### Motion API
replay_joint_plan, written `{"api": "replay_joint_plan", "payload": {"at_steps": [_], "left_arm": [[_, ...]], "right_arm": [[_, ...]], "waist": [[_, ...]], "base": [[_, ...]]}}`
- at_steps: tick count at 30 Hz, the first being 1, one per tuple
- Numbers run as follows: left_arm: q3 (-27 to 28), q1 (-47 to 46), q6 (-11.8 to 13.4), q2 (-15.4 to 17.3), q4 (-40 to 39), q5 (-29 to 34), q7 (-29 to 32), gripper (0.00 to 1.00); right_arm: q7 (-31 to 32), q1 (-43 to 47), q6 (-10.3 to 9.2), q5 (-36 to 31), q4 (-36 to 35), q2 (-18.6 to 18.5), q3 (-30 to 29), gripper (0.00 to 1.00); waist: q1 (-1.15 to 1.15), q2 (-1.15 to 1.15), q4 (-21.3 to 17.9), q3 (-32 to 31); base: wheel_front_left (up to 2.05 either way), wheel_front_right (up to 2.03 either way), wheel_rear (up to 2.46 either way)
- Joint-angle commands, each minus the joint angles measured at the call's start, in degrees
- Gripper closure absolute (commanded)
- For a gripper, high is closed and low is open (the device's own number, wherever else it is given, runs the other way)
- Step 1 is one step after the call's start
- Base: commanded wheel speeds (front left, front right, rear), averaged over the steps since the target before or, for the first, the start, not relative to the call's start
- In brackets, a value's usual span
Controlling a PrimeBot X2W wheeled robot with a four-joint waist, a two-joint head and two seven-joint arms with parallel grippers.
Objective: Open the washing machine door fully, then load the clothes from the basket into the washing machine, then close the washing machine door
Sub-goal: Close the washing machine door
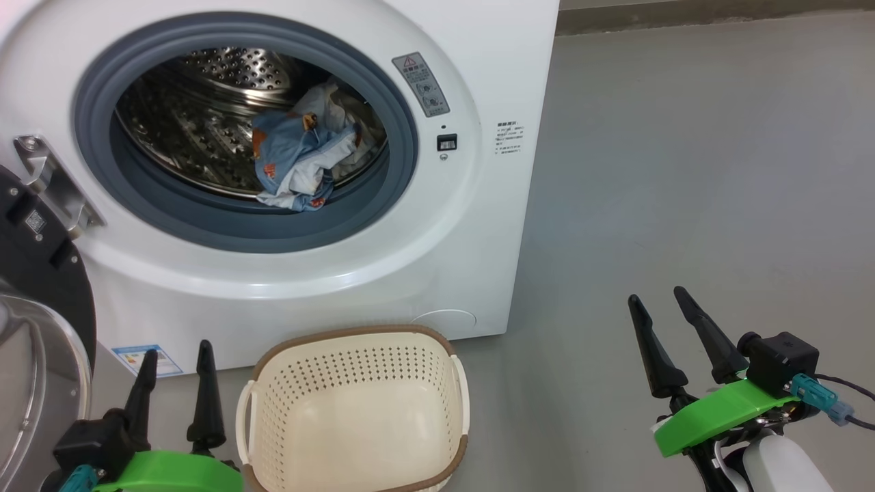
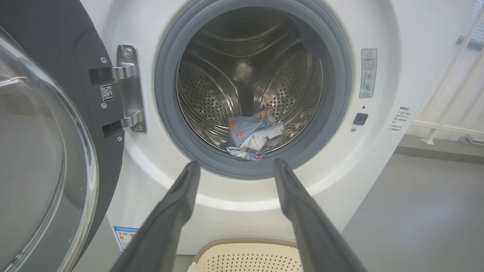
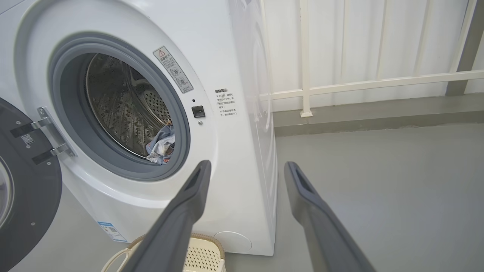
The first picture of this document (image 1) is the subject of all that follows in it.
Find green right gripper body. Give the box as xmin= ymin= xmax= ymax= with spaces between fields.
xmin=653 ymin=379 xmax=800 ymax=459

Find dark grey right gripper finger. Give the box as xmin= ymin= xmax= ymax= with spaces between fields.
xmin=628 ymin=294 xmax=689 ymax=398
xmin=673 ymin=286 xmax=749 ymax=383

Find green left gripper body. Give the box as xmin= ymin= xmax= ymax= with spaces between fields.
xmin=94 ymin=450 xmax=243 ymax=492

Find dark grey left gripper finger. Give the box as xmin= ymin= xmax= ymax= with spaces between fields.
xmin=187 ymin=340 xmax=226 ymax=452
xmin=123 ymin=350 xmax=157 ymax=445

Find black round glass washer door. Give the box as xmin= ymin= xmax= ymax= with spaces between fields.
xmin=0 ymin=164 xmax=96 ymax=492

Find blue garment with orange print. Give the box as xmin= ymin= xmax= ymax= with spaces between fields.
xmin=252 ymin=109 xmax=363 ymax=211

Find white garment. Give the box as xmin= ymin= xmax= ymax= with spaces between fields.
xmin=291 ymin=77 xmax=375 ymax=195

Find cream basket with brown rim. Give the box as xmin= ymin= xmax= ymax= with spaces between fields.
xmin=236 ymin=325 xmax=471 ymax=492

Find grey rubber door gasket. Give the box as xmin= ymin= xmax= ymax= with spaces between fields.
xmin=72 ymin=12 xmax=419 ymax=254

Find silver metal door hinge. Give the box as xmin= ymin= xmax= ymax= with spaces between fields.
xmin=14 ymin=135 xmax=107 ymax=240

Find white front-load washing machine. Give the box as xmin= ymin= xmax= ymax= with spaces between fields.
xmin=0 ymin=0 xmax=561 ymax=375

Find blue energy label sticker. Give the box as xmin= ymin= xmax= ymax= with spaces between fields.
xmin=111 ymin=344 xmax=184 ymax=379

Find round white filter cover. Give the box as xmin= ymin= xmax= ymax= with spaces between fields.
xmin=410 ymin=309 xmax=477 ymax=336

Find steel perforated washer drum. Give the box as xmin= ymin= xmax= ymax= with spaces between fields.
xmin=115 ymin=46 xmax=389 ymax=200

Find grey warning sticker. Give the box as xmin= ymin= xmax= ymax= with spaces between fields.
xmin=392 ymin=52 xmax=450 ymax=118

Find teal left camera cable connector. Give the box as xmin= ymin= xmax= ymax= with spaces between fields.
xmin=59 ymin=465 xmax=98 ymax=492

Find teal camera cable connector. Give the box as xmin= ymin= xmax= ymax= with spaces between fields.
xmin=59 ymin=465 xmax=98 ymax=492
xmin=792 ymin=372 xmax=875 ymax=431

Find teal right camera cable connector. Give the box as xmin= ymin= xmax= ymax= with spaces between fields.
xmin=792 ymin=372 xmax=875 ymax=431

